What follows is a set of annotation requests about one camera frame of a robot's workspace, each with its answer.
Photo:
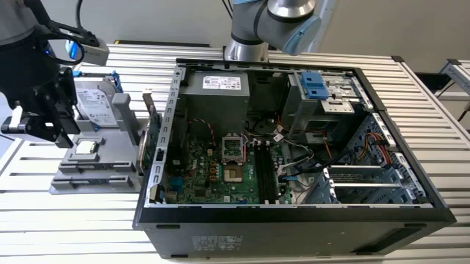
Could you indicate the CPU socket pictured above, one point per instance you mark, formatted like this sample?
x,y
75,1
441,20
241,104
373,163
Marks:
x,y
234,174

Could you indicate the black case fan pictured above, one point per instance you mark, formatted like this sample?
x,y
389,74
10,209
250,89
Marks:
x,y
182,137

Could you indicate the silver CPU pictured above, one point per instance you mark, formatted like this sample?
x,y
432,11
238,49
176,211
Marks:
x,y
87,147

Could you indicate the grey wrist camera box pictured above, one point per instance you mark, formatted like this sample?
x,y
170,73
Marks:
x,y
94,52

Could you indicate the black PC case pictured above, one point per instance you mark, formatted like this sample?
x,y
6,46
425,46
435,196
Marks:
x,y
257,236

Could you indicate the grey parts rack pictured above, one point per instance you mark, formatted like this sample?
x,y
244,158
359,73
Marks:
x,y
106,145

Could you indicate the silver drive cage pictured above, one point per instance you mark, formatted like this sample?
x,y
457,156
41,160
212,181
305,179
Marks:
x,y
339,110

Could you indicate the hard disk in blue carrier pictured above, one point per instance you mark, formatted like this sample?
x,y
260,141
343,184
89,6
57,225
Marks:
x,y
95,104

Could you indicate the green graphics card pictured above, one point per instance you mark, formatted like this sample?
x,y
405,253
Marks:
x,y
149,148

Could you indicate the blue expansion slot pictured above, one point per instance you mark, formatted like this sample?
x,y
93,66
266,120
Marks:
x,y
177,184

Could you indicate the silver perforated disk bay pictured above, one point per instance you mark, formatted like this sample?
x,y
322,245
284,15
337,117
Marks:
x,y
368,187

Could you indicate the small metal slat table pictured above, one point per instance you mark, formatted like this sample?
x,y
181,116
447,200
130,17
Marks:
x,y
457,67

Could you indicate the blue plastic drive latch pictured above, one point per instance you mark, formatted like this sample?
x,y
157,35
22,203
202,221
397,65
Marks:
x,y
314,85

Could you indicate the green motherboard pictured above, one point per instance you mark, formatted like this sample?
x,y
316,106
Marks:
x,y
236,192

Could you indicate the grey power supply unit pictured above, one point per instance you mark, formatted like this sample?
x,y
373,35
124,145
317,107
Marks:
x,y
217,110

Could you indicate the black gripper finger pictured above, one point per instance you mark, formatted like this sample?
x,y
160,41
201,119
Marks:
x,y
67,110
41,129

